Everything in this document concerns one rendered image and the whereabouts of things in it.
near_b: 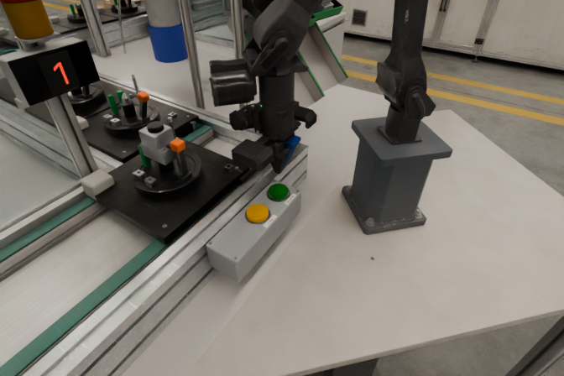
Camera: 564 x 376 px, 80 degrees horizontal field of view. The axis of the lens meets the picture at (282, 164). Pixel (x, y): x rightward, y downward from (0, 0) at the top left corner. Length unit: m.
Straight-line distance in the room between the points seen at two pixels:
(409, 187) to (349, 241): 0.17
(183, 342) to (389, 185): 0.46
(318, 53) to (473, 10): 3.61
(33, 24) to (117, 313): 0.44
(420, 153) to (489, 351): 1.22
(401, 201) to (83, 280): 0.61
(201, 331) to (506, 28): 4.36
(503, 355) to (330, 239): 1.17
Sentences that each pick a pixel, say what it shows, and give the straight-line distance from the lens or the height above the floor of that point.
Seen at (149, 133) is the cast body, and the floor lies 1.09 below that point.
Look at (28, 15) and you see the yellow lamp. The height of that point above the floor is 1.29.
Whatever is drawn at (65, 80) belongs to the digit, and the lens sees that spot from 0.67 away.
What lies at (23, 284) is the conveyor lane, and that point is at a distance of 0.73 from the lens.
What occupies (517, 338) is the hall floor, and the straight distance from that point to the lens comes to 1.84.
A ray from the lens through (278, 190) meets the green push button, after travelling 0.66.
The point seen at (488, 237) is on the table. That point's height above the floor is 0.86.
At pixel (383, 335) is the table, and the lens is 0.64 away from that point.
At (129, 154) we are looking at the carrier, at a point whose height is 0.97.
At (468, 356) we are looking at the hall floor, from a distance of 1.71.
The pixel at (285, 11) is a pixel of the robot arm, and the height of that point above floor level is 1.31.
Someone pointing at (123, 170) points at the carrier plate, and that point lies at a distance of 0.79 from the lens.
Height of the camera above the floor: 1.41
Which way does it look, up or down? 37 degrees down
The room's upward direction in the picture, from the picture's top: straight up
